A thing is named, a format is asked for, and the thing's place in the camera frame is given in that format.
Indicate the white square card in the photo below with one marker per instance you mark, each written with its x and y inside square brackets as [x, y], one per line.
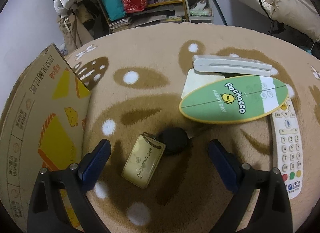
[195, 80]

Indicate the gold nfc smart card tag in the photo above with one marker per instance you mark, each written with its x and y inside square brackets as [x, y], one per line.
[143, 160]

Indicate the white rolling cart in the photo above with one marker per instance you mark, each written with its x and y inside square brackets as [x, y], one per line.
[200, 11]

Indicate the stack of books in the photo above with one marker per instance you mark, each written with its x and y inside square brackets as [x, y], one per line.
[120, 25]

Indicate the teal storage bag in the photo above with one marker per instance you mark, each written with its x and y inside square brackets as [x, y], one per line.
[114, 8]

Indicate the cardboard box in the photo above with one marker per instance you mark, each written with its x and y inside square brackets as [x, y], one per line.
[42, 126]

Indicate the beige hanging trousers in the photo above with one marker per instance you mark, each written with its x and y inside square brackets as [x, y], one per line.
[75, 35]

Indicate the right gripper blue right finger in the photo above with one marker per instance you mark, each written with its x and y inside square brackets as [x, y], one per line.
[272, 212]

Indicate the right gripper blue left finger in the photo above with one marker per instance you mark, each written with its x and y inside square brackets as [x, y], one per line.
[47, 212]

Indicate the white tv remote control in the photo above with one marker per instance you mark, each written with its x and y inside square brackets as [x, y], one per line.
[287, 147]

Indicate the wooden bookshelf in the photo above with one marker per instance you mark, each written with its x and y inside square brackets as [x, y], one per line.
[150, 0]

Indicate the white folding stand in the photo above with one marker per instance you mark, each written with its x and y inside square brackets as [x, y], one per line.
[231, 65]

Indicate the cream office chair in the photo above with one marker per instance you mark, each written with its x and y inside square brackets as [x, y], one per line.
[282, 0]

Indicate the teal round fan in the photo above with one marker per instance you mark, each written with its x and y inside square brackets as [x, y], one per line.
[306, 49]

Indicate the green oval pochacco brush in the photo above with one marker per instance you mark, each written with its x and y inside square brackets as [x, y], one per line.
[234, 100]

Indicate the black round key fob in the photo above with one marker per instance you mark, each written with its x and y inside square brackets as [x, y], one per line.
[175, 139]

